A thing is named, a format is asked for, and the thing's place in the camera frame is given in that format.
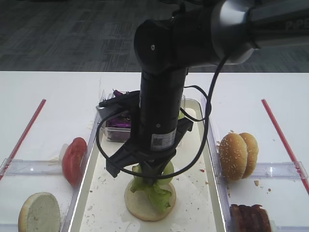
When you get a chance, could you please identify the green lettuce leaves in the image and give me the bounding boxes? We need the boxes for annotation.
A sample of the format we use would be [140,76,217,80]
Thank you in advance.
[130,176,173,212]

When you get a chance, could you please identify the clear sesame bun rail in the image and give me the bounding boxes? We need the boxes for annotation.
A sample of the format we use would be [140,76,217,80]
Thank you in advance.
[250,162,309,180]

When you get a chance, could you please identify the white patty pusher block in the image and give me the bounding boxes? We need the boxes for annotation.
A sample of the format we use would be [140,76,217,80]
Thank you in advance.
[269,220,278,232]

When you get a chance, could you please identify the right red strip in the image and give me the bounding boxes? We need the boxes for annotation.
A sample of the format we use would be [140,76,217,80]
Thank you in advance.
[261,99,309,193]

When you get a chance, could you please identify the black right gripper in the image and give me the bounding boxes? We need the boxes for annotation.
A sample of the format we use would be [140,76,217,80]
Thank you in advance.
[105,68,193,186]

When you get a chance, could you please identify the red strip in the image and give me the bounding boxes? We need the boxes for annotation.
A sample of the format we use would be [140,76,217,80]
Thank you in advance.
[261,99,309,193]
[0,99,46,180]

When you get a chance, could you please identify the left red strip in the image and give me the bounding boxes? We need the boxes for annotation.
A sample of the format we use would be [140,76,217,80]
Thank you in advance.
[0,99,46,180]

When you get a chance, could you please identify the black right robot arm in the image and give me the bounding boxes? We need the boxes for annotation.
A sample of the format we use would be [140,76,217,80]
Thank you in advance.
[97,0,309,184]

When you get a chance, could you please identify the rear sesame bun top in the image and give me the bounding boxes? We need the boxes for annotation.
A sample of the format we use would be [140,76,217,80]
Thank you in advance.
[239,132,259,179]

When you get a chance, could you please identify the sesame bun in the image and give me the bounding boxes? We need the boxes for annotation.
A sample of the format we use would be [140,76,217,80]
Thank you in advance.
[219,133,248,181]
[239,132,259,179]

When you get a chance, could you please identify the black camera cable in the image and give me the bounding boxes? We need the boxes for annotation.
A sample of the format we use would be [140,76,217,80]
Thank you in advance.
[96,55,227,181]

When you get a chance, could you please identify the white metal tray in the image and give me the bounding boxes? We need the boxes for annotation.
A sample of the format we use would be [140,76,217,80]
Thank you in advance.
[62,101,224,232]

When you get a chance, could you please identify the red tomato slices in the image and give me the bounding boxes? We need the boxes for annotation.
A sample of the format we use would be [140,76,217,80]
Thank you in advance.
[62,137,87,187]

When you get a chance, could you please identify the upright bun half left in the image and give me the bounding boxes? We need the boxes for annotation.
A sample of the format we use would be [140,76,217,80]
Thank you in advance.
[18,192,61,232]

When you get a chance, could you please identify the front sesame bun top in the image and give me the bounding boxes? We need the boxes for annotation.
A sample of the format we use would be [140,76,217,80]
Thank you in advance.
[219,133,248,181]

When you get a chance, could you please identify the clear tomato holder rail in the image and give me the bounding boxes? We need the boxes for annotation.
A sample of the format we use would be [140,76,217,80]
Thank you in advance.
[0,159,62,177]

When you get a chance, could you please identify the stacked meat patties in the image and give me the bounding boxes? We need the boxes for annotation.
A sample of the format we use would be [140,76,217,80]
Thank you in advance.
[230,204,272,232]

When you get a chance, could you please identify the purple cabbage leaves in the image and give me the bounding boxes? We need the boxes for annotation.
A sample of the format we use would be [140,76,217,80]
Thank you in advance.
[107,89,132,142]

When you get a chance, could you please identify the bottom bun on tray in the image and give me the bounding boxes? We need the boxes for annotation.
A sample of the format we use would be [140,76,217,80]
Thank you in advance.
[124,180,176,221]

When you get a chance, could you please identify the clear patty holder rail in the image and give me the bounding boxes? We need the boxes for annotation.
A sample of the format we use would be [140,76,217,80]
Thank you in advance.
[271,226,309,232]

